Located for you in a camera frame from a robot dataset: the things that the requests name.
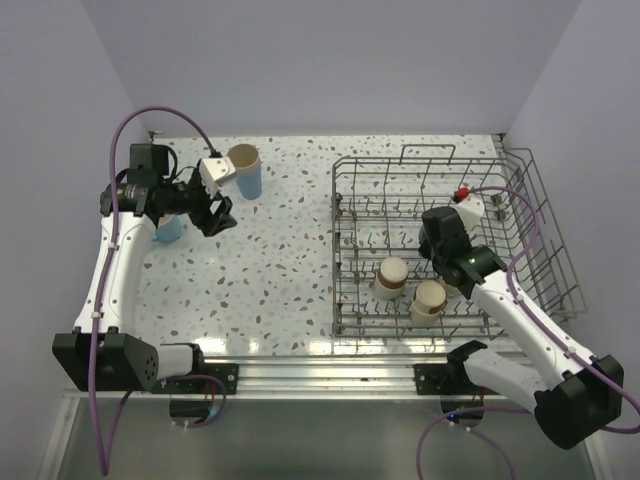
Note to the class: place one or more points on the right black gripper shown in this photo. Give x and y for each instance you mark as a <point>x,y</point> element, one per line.
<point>425,249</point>

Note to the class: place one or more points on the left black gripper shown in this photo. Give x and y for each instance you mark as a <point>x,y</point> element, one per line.
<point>221,218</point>

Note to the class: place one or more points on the blue plastic cup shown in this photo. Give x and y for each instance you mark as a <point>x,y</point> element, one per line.
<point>250,185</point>

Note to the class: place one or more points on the light blue ceramic mug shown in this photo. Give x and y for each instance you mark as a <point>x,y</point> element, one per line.
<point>168,230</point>

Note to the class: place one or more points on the tall beige cup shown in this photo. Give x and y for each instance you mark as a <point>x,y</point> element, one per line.
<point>245,158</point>

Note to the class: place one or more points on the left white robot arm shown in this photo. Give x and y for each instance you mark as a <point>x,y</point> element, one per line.
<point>105,351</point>

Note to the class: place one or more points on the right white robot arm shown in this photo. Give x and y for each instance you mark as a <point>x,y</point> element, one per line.
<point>571,392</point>

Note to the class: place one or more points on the beige brown cup right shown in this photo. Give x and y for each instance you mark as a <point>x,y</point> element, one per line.
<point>451,291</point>

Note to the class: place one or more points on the beige brown cup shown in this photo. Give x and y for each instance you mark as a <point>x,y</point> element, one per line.
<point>428,301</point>
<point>451,291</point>
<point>391,277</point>

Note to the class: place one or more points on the beige brown cup middle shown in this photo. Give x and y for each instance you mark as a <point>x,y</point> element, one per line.
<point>428,301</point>

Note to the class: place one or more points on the beige brown cup left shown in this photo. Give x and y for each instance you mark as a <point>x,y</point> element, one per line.
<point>391,277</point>

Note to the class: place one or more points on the right round controller board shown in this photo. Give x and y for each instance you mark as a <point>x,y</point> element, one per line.
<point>457,412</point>

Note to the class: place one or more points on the round controller board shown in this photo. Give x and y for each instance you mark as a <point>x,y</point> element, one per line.
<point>196,410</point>
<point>457,412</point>

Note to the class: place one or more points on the left round controller board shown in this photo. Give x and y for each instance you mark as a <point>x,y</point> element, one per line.
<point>196,410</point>

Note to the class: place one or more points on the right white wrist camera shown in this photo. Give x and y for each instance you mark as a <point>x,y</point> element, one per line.
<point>470,208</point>

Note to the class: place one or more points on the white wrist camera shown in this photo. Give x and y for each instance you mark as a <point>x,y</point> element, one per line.
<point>470,208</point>
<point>215,173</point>

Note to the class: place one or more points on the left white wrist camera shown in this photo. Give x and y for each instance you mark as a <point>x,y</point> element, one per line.
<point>215,173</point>

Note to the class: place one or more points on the grey wire dish rack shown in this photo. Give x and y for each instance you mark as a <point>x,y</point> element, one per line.
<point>377,204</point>

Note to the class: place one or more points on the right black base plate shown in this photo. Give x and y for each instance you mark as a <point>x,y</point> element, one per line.
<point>441,379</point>

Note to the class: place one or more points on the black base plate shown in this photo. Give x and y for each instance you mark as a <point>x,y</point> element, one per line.
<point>212,378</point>
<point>441,379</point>

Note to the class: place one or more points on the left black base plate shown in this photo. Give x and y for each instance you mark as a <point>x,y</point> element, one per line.
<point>212,378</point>

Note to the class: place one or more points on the aluminium mounting rail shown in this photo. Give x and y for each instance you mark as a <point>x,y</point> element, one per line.
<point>287,377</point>

